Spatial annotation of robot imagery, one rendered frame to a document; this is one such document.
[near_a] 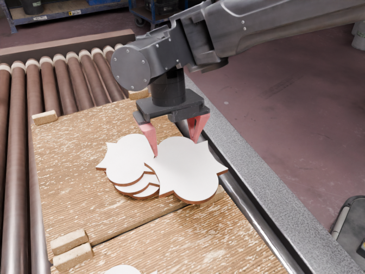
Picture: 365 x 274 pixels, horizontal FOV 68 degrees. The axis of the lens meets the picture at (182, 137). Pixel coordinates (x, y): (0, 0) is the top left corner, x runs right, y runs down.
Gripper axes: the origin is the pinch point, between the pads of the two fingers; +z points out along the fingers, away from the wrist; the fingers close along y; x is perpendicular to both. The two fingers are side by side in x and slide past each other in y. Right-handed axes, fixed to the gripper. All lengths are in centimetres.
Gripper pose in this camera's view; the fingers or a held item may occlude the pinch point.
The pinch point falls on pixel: (174, 145)
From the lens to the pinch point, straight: 49.4
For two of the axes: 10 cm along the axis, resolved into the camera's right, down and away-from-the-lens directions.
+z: 0.8, 8.6, 5.0
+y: 9.1, -2.7, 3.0
